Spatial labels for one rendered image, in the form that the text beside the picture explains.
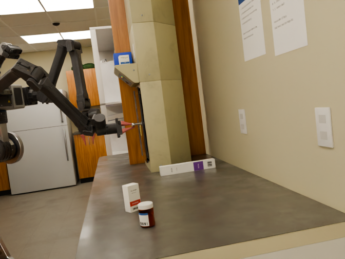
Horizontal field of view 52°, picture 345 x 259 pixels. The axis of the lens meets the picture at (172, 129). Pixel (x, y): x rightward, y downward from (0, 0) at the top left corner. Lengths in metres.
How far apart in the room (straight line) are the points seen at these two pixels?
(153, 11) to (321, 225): 1.34
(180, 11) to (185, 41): 0.19
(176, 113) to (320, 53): 1.02
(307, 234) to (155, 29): 1.29
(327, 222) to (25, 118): 6.25
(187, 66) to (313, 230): 1.52
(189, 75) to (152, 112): 0.52
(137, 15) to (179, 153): 0.75
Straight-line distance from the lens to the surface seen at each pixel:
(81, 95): 2.25
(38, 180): 6.92
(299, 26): 1.18
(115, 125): 1.90
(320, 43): 1.09
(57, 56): 2.39
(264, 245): 0.91
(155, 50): 1.85
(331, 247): 1.00
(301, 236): 0.94
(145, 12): 1.89
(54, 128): 6.77
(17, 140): 2.38
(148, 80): 1.83
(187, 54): 2.26
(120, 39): 2.23
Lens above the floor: 1.28
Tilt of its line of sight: 4 degrees down
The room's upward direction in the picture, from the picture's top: 7 degrees counter-clockwise
